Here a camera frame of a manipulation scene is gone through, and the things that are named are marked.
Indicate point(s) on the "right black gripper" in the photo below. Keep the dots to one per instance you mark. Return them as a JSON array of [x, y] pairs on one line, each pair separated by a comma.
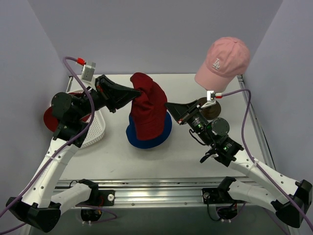
[[187, 113]]

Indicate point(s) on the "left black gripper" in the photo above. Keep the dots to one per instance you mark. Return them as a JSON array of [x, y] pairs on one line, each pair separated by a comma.
[[105, 93]]

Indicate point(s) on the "dark red knit hat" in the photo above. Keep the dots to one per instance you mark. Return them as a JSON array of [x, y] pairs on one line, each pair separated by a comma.
[[148, 110]]

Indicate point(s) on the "blue bucket hat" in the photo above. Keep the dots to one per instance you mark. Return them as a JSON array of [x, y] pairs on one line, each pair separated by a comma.
[[147, 144]]

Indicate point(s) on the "red cap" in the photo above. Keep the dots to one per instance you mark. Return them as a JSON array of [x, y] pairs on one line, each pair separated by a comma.
[[51, 122]]

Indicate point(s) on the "pink baseball cap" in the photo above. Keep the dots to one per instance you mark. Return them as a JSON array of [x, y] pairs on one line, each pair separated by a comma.
[[226, 58]]

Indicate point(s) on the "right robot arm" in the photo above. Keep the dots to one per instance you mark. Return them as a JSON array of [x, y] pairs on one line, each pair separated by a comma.
[[288, 198]]

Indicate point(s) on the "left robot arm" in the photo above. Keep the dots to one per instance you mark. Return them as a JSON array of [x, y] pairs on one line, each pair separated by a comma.
[[36, 205]]

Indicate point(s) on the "cream mannequin head stand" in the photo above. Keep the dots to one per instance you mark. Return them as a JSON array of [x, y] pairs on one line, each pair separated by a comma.
[[211, 112]]

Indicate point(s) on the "white perforated basket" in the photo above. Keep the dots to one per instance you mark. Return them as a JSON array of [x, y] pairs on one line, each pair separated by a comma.
[[96, 130]]

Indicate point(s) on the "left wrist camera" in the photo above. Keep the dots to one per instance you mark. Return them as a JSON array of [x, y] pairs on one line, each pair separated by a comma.
[[87, 75]]

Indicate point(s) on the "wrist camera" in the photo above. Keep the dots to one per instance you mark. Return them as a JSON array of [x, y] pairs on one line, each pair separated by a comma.
[[210, 99], [87, 75]]

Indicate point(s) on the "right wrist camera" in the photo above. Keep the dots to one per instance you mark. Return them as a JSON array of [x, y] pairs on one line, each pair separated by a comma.
[[210, 99]]

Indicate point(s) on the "aluminium mounting rail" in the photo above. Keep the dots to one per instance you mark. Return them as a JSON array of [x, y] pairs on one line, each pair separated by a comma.
[[154, 193]]

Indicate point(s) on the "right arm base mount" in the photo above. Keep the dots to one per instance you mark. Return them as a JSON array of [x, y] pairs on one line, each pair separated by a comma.
[[231, 207]]

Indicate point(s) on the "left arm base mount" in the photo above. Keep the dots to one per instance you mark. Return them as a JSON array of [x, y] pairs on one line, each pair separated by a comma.
[[97, 198]]

